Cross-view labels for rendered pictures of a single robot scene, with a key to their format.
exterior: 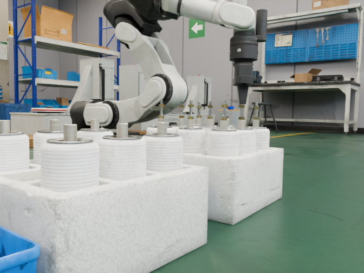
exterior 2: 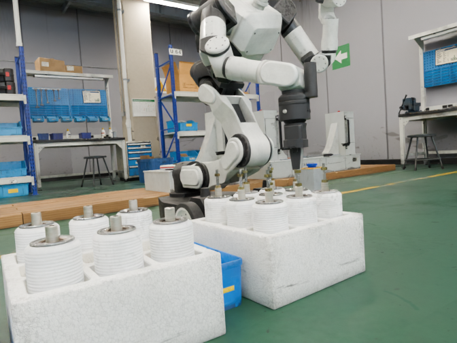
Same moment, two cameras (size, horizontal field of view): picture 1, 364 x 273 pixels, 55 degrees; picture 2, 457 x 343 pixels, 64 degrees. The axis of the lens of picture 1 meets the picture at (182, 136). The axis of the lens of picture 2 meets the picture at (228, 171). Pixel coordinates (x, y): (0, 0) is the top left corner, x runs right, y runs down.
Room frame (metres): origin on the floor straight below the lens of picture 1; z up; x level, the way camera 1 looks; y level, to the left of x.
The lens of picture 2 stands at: (0.06, -0.33, 0.39)
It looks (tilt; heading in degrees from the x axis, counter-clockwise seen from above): 3 degrees down; 18
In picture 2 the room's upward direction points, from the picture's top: 4 degrees counter-clockwise
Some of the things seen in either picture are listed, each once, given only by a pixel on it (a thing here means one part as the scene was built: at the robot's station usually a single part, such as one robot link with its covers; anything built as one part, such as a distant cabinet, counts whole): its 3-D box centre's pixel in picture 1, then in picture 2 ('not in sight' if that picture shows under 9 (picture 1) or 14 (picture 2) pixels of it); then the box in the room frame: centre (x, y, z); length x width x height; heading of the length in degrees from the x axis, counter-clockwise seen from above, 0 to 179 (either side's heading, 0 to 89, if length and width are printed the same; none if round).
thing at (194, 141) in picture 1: (189, 157); (243, 229); (1.10, -0.03, 0.16); 0.10 x 0.10 x 0.18
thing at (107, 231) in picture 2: (122, 137); (116, 230); (0.69, 0.12, 0.25); 0.08 x 0.08 x 0.01
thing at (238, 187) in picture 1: (208, 174); (273, 245); (1.19, -0.09, 0.09); 0.39 x 0.39 x 0.18; 55
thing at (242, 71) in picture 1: (242, 66); (294, 126); (1.13, -0.19, 0.45); 0.13 x 0.10 x 0.12; 177
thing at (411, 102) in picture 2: (254, 76); (409, 104); (5.69, -1.15, 0.87); 0.41 x 0.17 x 0.25; 143
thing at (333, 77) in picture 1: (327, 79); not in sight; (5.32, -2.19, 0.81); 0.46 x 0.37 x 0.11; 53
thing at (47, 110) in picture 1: (49, 110); (176, 166); (3.15, 1.20, 0.29); 0.30 x 0.30 x 0.06
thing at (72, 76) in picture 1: (82, 77); not in sight; (6.65, 1.90, 0.90); 0.50 x 0.38 x 0.21; 52
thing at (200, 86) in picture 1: (166, 99); (300, 142); (4.52, 0.21, 0.45); 1.51 x 0.57 x 0.74; 143
